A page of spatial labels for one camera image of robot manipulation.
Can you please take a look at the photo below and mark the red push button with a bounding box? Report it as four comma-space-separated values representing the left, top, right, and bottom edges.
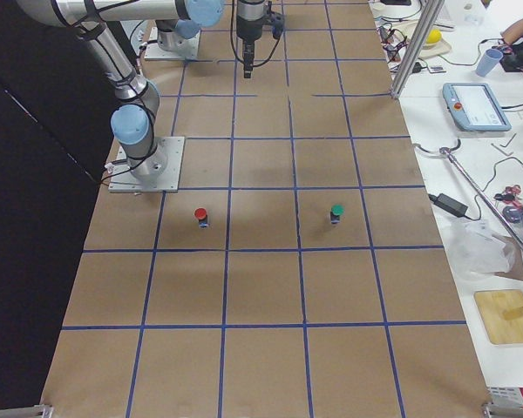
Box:
194, 207, 209, 228

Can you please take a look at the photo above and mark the silver metal rod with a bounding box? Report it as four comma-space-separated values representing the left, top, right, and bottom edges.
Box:
412, 138, 523, 273

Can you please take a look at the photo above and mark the light blue plastic cup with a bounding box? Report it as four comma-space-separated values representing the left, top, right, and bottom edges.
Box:
475, 48, 504, 77

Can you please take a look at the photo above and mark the black power adapter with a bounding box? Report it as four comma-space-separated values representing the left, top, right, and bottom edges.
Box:
429, 193, 468, 218

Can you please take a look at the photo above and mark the blue teach pendant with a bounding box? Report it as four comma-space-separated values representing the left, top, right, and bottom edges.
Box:
442, 83, 512, 132

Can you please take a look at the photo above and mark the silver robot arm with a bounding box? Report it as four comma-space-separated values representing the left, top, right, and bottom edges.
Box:
155, 1, 285, 79
17, 1, 224, 182

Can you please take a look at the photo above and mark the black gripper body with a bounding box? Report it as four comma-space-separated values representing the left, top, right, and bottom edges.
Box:
236, 0, 284, 78

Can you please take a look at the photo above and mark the aluminium frame post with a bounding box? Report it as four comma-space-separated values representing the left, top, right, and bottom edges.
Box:
391, 0, 445, 99

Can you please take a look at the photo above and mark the person hand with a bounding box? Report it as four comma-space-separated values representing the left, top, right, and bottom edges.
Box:
501, 18, 523, 45

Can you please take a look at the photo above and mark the yellow ball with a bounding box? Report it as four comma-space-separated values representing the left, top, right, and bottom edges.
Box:
425, 29, 443, 47

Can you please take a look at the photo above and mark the wooden cutting board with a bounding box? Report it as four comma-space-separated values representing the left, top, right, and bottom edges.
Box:
474, 289, 523, 345

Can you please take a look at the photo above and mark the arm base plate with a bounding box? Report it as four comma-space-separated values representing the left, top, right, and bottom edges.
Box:
144, 26, 200, 61
108, 137, 186, 192

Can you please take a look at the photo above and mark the clear plastic bag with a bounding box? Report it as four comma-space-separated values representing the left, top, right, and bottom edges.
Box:
442, 219, 518, 274

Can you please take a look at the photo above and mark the green push button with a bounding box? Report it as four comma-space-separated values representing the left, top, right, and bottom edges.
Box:
329, 204, 344, 225

